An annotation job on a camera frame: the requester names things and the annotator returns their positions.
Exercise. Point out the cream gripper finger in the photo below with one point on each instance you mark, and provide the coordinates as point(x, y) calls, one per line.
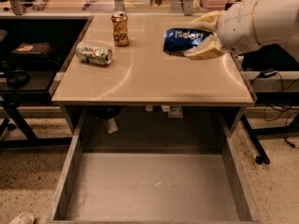
point(209, 48)
point(208, 22)

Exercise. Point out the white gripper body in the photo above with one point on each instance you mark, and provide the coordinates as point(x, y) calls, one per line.
point(237, 26)

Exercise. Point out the blue pepsi can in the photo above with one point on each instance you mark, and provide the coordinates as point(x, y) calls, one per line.
point(178, 40)

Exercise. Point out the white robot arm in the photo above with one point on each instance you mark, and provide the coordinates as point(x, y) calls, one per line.
point(276, 22)

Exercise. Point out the gold upright soda can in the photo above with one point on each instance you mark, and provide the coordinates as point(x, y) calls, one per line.
point(120, 28)

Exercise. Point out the green silver lying can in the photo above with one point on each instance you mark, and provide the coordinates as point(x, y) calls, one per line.
point(90, 53)

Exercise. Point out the open grey top drawer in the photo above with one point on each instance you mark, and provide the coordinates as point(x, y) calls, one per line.
point(153, 170)

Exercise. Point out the black power adapter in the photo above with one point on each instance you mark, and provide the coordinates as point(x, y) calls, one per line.
point(268, 73)

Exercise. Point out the white paper tag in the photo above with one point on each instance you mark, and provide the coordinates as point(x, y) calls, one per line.
point(111, 125)

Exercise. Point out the black bag on shelf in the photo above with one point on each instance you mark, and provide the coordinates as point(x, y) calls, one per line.
point(35, 56)

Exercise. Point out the white shoe tip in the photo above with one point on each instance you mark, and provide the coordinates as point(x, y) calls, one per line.
point(23, 218)

